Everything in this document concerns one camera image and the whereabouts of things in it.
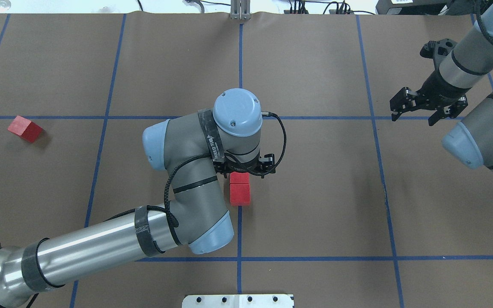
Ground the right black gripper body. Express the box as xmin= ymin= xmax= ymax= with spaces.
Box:
xmin=417 ymin=71 xmax=471 ymax=108

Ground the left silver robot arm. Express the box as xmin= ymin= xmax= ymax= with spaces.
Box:
xmin=0 ymin=88 xmax=280 ymax=308

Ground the red wooden cube carried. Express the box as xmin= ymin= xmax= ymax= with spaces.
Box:
xmin=229 ymin=172 xmax=250 ymax=184

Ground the aluminium frame post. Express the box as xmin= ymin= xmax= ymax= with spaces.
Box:
xmin=229 ymin=0 xmax=252 ymax=21

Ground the red wooden cube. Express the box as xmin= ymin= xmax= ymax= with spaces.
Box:
xmin=229 ymin=183 xmax=252 ymax=207
xmin=7 ymin=115 xmax=44 ymax=143

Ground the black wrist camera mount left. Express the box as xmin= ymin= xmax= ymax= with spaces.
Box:
xmin=257 ymin=153 xmax=276 ymax=179

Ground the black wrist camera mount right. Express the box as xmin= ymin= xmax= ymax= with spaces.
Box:
xmin=419 ymin=38 xmax=457 ymax=70

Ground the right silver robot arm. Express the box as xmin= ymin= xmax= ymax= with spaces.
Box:
xmin=389 ymin=0 xmax=493 ymax=173

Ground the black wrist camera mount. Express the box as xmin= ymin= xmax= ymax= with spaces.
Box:
xmin=257 ymin=153 xmax=276 ymax=179
xmin=419 ymin=38 xmax=457 ymax=70

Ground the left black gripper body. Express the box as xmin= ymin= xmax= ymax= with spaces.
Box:
xmin=219 ymin=153 xmax=261 ymax=177

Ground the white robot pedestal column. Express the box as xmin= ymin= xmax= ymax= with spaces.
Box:
xmin=181 ymin=293 xmax=295 ymax=308

